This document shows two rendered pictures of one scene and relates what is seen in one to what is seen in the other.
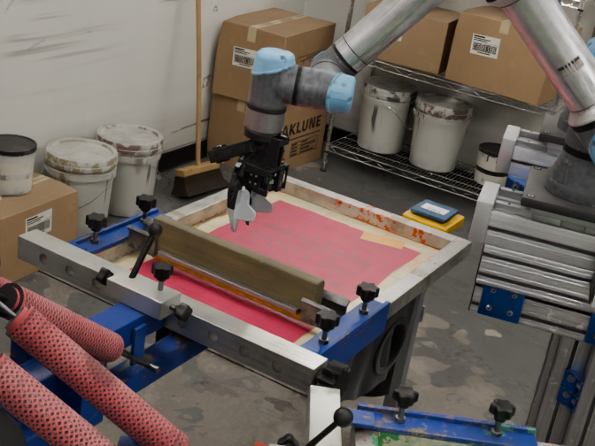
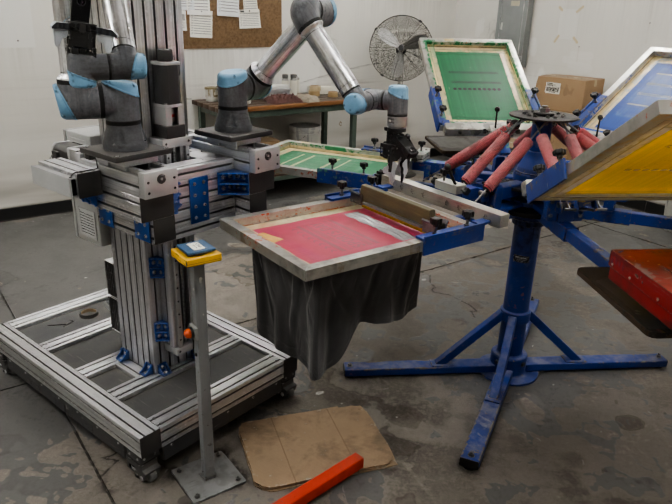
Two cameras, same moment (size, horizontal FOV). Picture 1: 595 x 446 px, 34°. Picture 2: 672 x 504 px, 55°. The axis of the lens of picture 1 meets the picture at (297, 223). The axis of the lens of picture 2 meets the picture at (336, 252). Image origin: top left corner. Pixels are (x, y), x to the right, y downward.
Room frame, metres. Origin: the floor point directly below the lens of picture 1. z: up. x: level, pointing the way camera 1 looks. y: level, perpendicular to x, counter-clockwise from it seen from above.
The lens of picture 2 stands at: (4.06, 0.96, 1.76)
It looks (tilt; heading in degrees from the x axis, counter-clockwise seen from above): 21 degrees down; 206
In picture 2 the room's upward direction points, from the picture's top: 2 degrees clockwise
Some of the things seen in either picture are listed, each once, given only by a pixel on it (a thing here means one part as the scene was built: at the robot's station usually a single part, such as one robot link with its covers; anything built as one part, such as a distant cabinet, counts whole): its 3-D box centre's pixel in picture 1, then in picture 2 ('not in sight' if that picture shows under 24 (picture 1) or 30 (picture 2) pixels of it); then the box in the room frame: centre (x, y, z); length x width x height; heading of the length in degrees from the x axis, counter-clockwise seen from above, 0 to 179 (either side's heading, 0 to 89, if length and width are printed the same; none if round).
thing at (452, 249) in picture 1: (285, 255); (350, 227); (2.00, 0.01, 0.97); 0.79 x 0.58 x 0.04; 152
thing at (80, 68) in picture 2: not in sight; (87, 67); (2.65, -0.55, 1.55); 0.11 x 0.08 x 0.11; 141
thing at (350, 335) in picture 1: (341, 339); (356, 198); (1.65, -0.12, 0.97); 0.30 x 0.05 x 0.07; 152
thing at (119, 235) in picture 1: (119, 242); (450, 236); (1.91, 0.37, 0.97); 0.30 x 0.05 x 0.07; 152
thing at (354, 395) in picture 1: (353, 347); not in sight; (1.96, -0.17, 0.79); 0.46 x 0.09 x 0.33; 152
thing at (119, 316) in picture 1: (120, 326); (458, 194); (1.50, 0.28, 1.02); 0.17 x 0.06 x 0.05; 152
